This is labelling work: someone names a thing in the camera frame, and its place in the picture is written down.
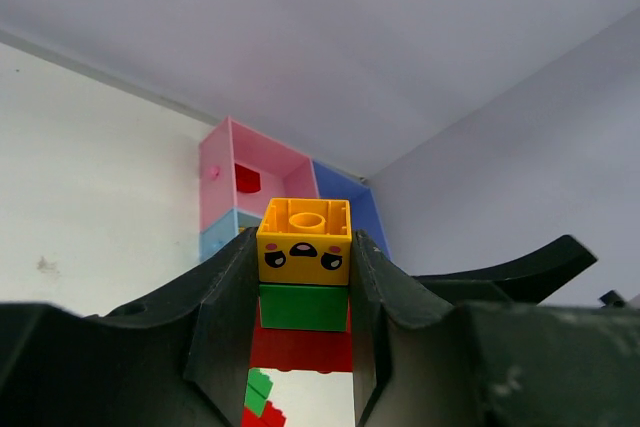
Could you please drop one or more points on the red yellow green lego figure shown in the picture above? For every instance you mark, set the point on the red yellow green lego figure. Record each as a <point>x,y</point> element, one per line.
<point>303,319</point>

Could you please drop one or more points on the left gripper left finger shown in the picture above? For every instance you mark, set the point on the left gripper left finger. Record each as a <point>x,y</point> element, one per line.
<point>178,356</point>

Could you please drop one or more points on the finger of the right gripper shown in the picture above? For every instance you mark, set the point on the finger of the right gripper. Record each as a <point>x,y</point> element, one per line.
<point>528,279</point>

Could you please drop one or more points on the red green lego stack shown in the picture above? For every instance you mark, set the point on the red green lego stack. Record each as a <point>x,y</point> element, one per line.
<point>259,411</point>

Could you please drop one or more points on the pink container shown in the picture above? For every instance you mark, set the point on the pink container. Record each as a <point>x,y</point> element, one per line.
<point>285,172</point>

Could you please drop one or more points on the red curved lego brick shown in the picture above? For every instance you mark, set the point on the red curved lego brick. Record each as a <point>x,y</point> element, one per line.
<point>247,180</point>

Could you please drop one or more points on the dark blue container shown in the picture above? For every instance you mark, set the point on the dark blue container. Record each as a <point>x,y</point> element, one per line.
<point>364,212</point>

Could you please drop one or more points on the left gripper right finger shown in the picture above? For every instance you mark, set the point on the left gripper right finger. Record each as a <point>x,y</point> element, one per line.
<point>419,360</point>

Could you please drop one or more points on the light blue container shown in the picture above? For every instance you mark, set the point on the light blue container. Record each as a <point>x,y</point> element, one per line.
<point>223,230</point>

